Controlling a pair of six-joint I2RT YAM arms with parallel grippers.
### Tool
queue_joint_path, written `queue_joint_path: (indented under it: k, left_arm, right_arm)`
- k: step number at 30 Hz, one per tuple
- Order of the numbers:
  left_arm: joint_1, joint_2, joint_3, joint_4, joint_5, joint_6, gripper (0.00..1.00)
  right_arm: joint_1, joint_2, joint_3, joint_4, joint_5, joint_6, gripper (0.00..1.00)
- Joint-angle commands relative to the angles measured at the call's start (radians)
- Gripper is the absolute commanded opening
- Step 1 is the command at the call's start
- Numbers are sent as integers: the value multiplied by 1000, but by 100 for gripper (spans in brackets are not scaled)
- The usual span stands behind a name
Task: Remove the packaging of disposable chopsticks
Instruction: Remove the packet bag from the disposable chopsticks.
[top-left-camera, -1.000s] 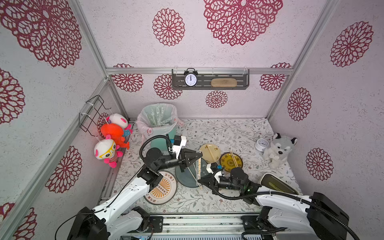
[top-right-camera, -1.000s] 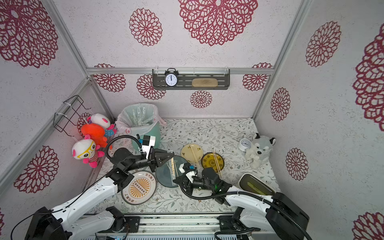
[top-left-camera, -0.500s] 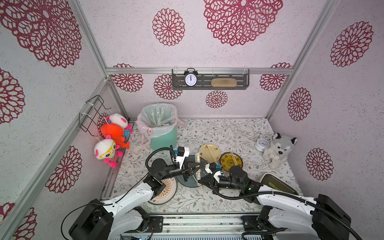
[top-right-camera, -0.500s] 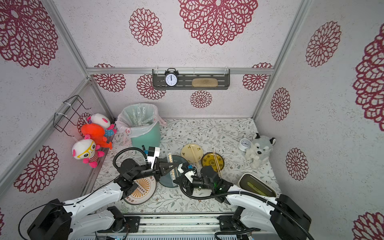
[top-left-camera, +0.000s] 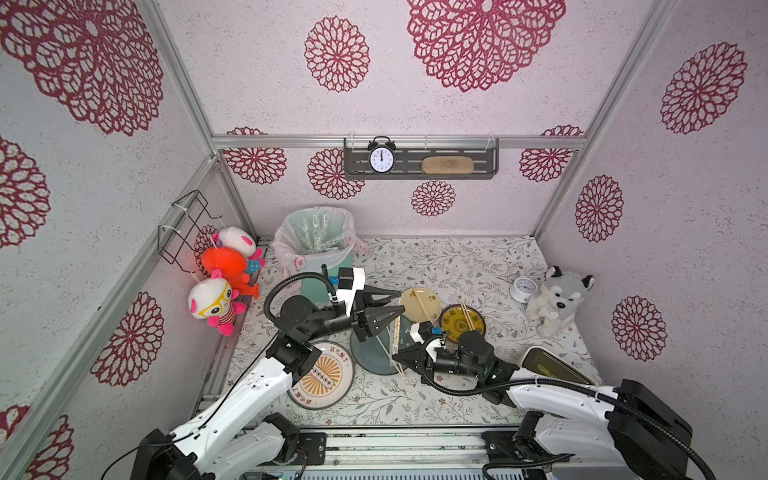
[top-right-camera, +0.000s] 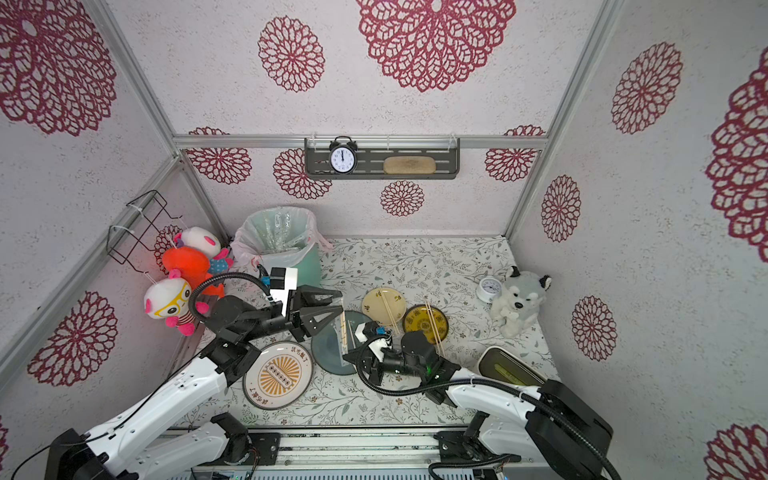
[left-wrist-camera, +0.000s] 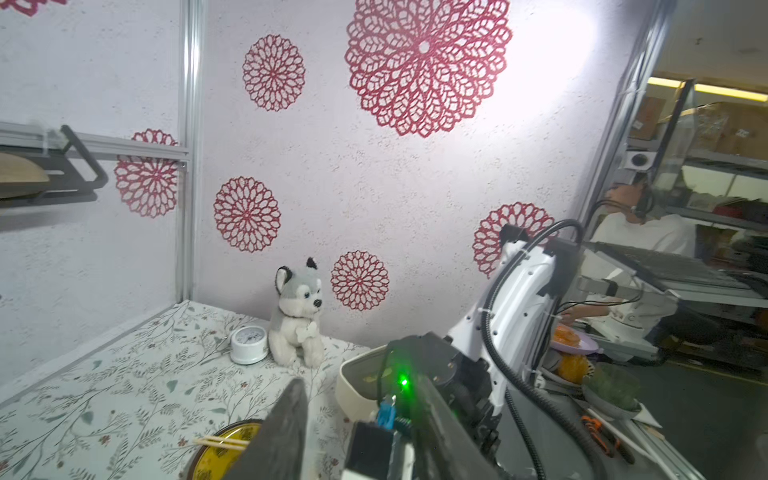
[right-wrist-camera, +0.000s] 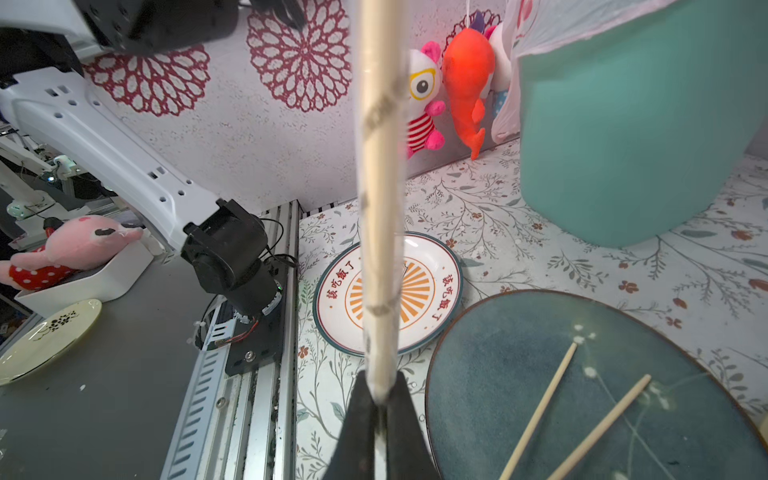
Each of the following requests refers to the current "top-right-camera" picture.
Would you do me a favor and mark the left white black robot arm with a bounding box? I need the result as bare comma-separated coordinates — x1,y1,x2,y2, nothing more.
44,286,343,479

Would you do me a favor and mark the black wire wall rack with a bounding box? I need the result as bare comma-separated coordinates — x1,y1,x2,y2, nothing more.
104,189,182,275

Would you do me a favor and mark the grey husky plush toy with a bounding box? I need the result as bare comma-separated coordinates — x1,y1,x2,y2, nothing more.
490,265,552,339

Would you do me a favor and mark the dark green glass plate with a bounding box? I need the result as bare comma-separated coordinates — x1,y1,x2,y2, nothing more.
311,311,372,376

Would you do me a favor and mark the green trash bin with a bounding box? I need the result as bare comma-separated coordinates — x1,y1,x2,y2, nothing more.
242,207,324,289

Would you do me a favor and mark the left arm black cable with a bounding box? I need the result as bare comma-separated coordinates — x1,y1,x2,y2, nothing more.
8,271,272,480

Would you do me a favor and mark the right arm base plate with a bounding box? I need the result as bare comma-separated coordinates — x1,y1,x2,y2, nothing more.
433,430,522,468

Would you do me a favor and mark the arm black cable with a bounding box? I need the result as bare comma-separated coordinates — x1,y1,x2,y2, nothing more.
8,271,272,480
353,347,625,480

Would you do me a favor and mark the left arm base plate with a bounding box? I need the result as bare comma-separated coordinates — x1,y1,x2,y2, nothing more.
200,432,281,467

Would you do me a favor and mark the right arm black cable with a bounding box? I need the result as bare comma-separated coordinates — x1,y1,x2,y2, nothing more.
353,347,625,480

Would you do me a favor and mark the black alarm clock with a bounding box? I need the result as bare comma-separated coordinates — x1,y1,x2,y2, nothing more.
329,135,358,174

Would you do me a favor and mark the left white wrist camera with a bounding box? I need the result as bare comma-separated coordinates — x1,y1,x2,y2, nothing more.
269,267,298,316

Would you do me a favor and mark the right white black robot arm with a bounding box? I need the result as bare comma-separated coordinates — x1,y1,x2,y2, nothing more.
343,322,620,479

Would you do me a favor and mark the cream small plate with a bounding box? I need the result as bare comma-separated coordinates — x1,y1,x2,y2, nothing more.
362,287,408,327

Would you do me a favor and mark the white orange sunburst plate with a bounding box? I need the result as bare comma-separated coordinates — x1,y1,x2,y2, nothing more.
242,341,314,410

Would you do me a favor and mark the small white alarm clock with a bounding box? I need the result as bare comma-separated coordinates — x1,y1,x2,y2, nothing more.
476,276,503,304

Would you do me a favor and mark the white digital scale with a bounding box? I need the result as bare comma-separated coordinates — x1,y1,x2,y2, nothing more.
476,346,547,386

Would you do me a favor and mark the wooden brush on shelf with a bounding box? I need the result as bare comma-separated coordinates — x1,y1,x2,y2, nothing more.
382,156,437,175

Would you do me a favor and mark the pink white plush toy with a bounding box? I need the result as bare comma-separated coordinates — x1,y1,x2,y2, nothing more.
172,227,234,267

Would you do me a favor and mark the white plush with yellow glasses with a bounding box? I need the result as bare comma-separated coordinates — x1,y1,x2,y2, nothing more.
143,269,196,336

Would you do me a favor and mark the floral table mat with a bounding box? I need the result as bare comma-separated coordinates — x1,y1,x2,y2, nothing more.
175,237,558,430

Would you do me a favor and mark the yellow patterned plate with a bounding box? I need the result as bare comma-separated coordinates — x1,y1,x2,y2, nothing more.
403,304,449,345

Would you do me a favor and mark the grey wall shelf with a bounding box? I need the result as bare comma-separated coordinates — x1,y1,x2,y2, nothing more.
304,136,461,180

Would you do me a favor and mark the red plush toy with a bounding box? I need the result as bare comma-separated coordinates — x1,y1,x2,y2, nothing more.
161,246,213,289

